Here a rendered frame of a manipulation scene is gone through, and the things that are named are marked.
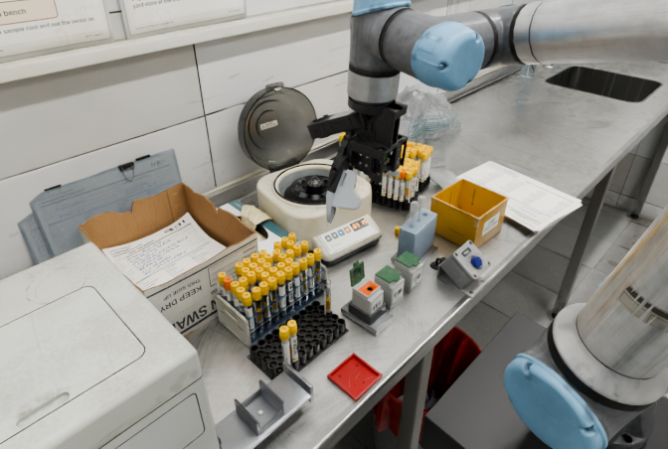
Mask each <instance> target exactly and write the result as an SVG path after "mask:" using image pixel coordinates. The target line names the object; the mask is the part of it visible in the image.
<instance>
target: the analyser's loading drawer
mask: <svg viewBox="0 0 668 449"><path fill-rule="evenodd" d="M258 383H259V389H258V390H257V391H256V392H255V393H253V394H252V395H251V396H250V397H248V398H247V399H246V400H244V401H243V402H242V403H240V402H239V401H238V400H237V399H234V402H235V406H236V409H235V410H234V411H233V412H231V413H230V414H229V415H228V416H226V417H225V418H224V419H223V420H221V421H220V422H219V423H217V424H216V425H215V428H216V432H217V435H218V436H219V437H220V438H221V442H222V445H221V447H222V449H253V448H254V447H255V446H256V445H257V444H259V443H260V442H261V441H262V440H263V439H264V438H265V437H267V436H268V435H269V434H270V433H271V432H272V431H273V430H275V429H276V428H277V427H278V426H279V425H280V424H281V423H283V422H284V421H285V420H286V419H287V418H288V417H290V416H291V415H292V414H293V413H294V412H295V411H296V410H298V409H299V408H300V407H301V406H302V405H303V404H304V403H306V402H307V401H309V402H310V403H312V402H313V401H314V392H313V384H311V383H310V382H309V381H308V380H307V379H306V378H305V377H303V376H302V375H301V374H300V373H299V372H298V371H297V370H295V369H294V368H293V367H292V366H291V365H290V364H289V363H287V362H284V363H283V373H281V374H280V375H278V376H277V377H276V378H275V379H273V380H272V381H271V382H270V383H268V384H266V383H265V382H264V381H263V380H262V379H260V380H259V382H258ZM260 410H261V411H262V412H263V414H262V415H259V414H258V412H259V411H260Z"/></svg>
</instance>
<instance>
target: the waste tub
mask: <svg viewBox="0 0 668 449"><path fill-rule="evenodd" d="M509 199H510V198H508V197H506V196H503V195H501V194H499V193H496V192H494V191H491V190H489V189H487V188H484V187H482V186H480V185H477V184H475V183H473V182H470V181H468V180H465V179H463V178H462V179H460V180H458V181H457V182H455V183H453V184H451V185H450V186H448V187H446V188H445V189H443V190H441V191H440V192H438V193H436V194H435V195H433V196H431V205H430V211H431V212H433V213H436V214H437V218H436V225H435V232H434V233H435V234H437V235H438V236H440V237H442V238H444V239H446V240H448V241H450V242H452V243H454V244H455V245H457V246H459V247H461V246H463V245H464V244H465V243H466V242H467V241H469V240H471V241H472V242H473V244H474V245H475V246H476V247H477V248H479V247H480V246H482V245H483V244H484V243H486V242H487V241H488V240H490V239H491V238H492V237H493V236H495V235H496V234H497V233H499V232H500V231H501V228H502V224H503V220H504V216H505V211H506V207H507V203H508V200H509Z"/></svg>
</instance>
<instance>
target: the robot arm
mask: <svg viewBox="0 0 668 449"><path fill-rule="evenodd" d="M411 4H412V3H411V2H410V0H354V1H353V11H352V14H351V19H352V23H351V40H350V56H349V67H348V81H347V93H348V106H349V107H350V108H351V109H350V110H347V111H343V112H339V113H335V114H332V115H328V114H326V115H322V116H319V117H317V118H315V119H314V120H312V121H313V122H312V123H310V124H309V125H307V128H308V131H309V133H310V136H311V138H312V139H316V138H319V139H322V138H326V137H328V136H330V135H333V134H338V133H342V132H345V133H346V134H345V135H344V136H343V139H342V141H341V143H340V147H339V150H338V153H337V155H336V157H335V159H334V161H333V163H332V166H331V169H330V173H329V178H328V183H327V188H326V189H327V194H326V216H327V221H328V222H329V223H332V220H333V218H334V215H335V213H336V208H341V209H348V210H357V209H359V208H360V206H361V203H362V200H361V198H360V196H359V195H358V194H357V192H356V191H355V185H356V182H357V174H356V173H355V172H354V171H352V170H348V167H351V168H352V167H353V166H354V169H357V170H359V171H361V172H364V174H365V175H368V176H369V179H372V180H373V181H374V182H375V183H376V184H377V185H378V186H380V185H381V183H382V179H383V174H385V175H391V176H396V177H399V176H400V172H399V171H398V169H399V168H400V165H402V166H404V163H405V157H406V150H407V143H408V136H405V135H402V134H399V129H400V121H401V116H403V115H404V114H406V113H407V108H408V105H407V104H404V103H401V102H398V101H396V98H397V97H398V92H399V84H400V76H401V72H402V73H404V74H406V75H410V76H412V77H414V78H416V79H418V80H419V81H420V82H422V83H424V84H425V85H428V86H431V87H437V88H440V89H442V90H445V91H458V90H461V89H463V88H465V86H466V84H467V83H468V82H472V81H473V80H474V78H475V77H476V76H477V74H478V72H479V71H480V70H484V69H488V68H492V67H498V66H517V65H545V64H584V63H622V62H661V61H668V0H545V1H538V2H532V3H527V4H508V5H503V6H500V7H497V8H491V9H484V10H478V11H471V12H465V13H458V14H451V15H445V16H430V15H427V14H425V13H422V12H419V11H416V10H413V9H411V8H410V7H411ZM403 145H404V151H403V157H402V158H401V154H402V147H403ZM504 384H505V389H506V392H507V394H508V396H509V398H510V402H511V404H512V406H513V407H514V409H515V411H516V412H517V414H518V415H519V417H520V418H521V419H522V421H523V422H524V423H525V424H526V425H527V427H528V428H529V429H530V430H531V431H532V432H533V433H534V434H535V435H536V436H537V437H538V438H539V439H541V440H542V441H543V442H544V443H546V444H547V445H548V446H550V447H551V448H553V449H639V448H641V447H642V446H643V444H644V443H645V442H646V441H647V439H648V438H649V437H650V435H651V433H652V431H653V428H654V422H655V413H656V403H657V400H658V399H659V398H660V397H661V396H662V395H663V394H664V393H665V391H666V389H667V387H668V205H667V206H666V207H665V208H664V210H663V211H662V212H661V213H660V215H659V216H658V217H657V218H656V219H655V221H654V222H653V223H652V224H651V226H650V227H649V228H648V229H647V230H646V232H645V233H644V234H643V235H642V237H641V238H640V239H639V240H638V241H637V242H636V243H635V244H634V245H633V247H632V248H631V249H630V250H629V251H628V253H627V254H626V255H625V256H624V258H623V259H622V260H621V261H620V262H619V264H618V265H617V266H616V267H615V269H614V270H613V271H612V272H611V273H610V274H609V275H608V276H606V278H605V279H604V281H603V282H601V283H600V284H599V286H598V289H597V291H596V292H595V293H594V294H593V295H592V297H591V298H590V299H589V300H588V302H587V303H576V304H572V305H569V306H567V307H565V308H564V309H563V310H561V311H560V312H559V314H558V315H557V316H556V317H555V319H554V320H553V321H552V322H551V324H550V325H549V326H548V328H547V329H546V330H545V331H544V333H543V334H542V335H541V337H540V338H539V339H538V340H537V341H536V342H535V343H534V344H533V345H532V346H531V347H530V348H529V349H528V350H527V351H525V352H524V353H522V354H518V355H516V356H515V357H514V360H513V361H512V362H511V363H510V364H509V365H508V366H507V368H506V370H505V372H504Z"/></svg>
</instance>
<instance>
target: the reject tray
mask: <svg viewBox="0 0 668 449"><path fill-rule="evenodd" d="M382 377H383V375H382V374H381V373H379V372H378V371H377V370H375V369H374V368H373V367H372V366H370V365H369V364H368V363H366V362H365V361H364V360H362V359H361V358H360V357H358V356H357V355H356V354H355V353H353V354H352V355H351V356H349V357H348V358H347V359H346V360H345V361H344V362H342V363H341V364H340V365H339V366H338V367H337V368H335V369H334V370H333V371H332V372H331V373H330V374H328V375H327V378H328V379H329V380H331V381H332V382H333V383H334V384H335V385H337V386H338V387H339V388H340V389H341V390H342V391H344V392H345V393H346V394H347V395H348V396H350V397H351V398H352V399H353V400H354V401H355V402H357V401H358V400H359V399H360V398H361V397H362V396H363V395H364V394H365V393H366V392H367V391H368V390H369V389H370V388H372V387H373V386H374V385H375V384H376V383H377V382H378V381H379V380H380V379H381V378H382Z"/></svg>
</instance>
